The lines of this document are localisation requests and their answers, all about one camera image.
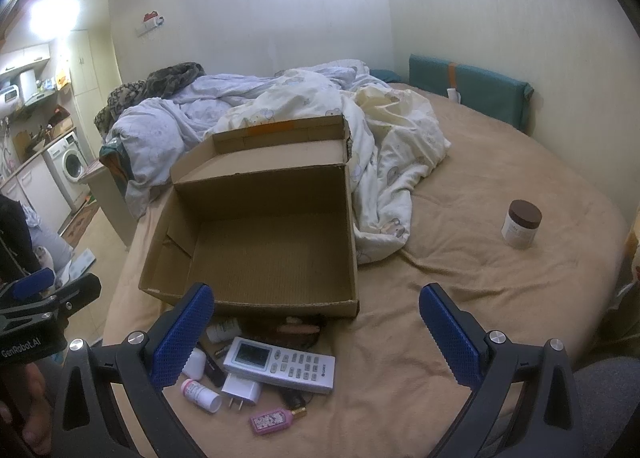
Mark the patterned floor mat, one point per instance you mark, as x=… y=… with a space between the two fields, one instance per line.
x=80 y=223

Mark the green cushion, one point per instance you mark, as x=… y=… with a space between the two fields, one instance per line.
x=475 y=85

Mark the kitchen counter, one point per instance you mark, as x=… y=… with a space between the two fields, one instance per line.
x=30 y=178

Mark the white charger plug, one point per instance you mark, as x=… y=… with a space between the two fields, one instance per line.
x=241 y=390

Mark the beige bedside cabinet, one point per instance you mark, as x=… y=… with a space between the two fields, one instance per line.
x=107 y=203

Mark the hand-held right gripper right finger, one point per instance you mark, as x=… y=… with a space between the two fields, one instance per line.
x=450 y=333

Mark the pink hair brush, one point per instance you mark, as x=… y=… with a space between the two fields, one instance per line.
x=300 y=329

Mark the pink white small bottle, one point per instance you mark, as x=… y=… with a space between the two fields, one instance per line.
x=200 y=392

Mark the cardboard box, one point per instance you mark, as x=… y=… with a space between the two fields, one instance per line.
x=270 y=238

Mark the white pill bottle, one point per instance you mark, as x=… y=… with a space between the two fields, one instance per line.
x=224 y=330

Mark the person's left hand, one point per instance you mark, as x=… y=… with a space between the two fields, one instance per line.
x=27 y=418

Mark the leopard print blanket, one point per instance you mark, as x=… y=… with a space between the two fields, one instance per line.
x=150 y=85

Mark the wall hook rack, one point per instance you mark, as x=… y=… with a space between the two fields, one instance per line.
x=150 y=23

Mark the brown lid jar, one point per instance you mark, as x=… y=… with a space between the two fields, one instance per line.
x=521 y=225

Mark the black small device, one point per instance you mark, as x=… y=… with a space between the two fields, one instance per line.
x=215 y=370

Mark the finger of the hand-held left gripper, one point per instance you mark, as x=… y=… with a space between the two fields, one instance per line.
x=75 y=290
x=32 y=284

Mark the white remote control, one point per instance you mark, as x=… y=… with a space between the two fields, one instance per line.
x=280 y=363

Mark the white washing machine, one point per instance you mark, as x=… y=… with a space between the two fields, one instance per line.
x=67 y=163

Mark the person's grey pants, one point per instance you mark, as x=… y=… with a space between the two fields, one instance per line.
x=607 y=403

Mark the white wall cabinet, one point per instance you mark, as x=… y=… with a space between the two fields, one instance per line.
x=25 y=58

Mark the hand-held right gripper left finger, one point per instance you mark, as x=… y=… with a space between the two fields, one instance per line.
x=182 y=333

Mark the dark cloth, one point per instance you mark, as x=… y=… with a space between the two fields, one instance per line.
x=12 y=233

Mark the white printed duvet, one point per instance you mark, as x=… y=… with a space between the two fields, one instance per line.
x=300 y=103

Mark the pink perfume bottle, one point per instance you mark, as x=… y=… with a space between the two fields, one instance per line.
x=272 y=420

